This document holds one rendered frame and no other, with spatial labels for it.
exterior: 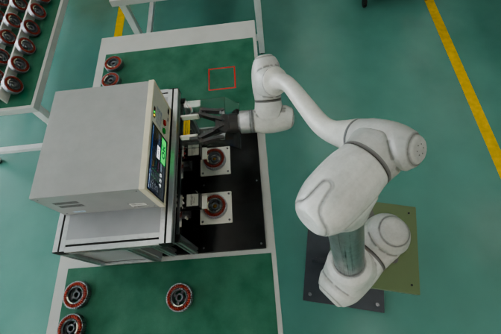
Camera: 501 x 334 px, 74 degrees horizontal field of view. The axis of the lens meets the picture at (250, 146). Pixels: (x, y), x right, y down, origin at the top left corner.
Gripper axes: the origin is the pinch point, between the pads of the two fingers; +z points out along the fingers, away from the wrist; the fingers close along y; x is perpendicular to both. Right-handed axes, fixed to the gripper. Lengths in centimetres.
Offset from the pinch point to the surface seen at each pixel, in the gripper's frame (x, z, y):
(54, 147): 12.9, 43.4, -11.2
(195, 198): -26.4, 2.7, -20.5
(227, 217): -40.2, -9.2, -26.1
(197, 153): -26.5, 2.1, 1.4
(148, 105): 13.4, 10.8, 2.6
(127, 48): -45, 53, 89
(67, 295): -40, 62, -55
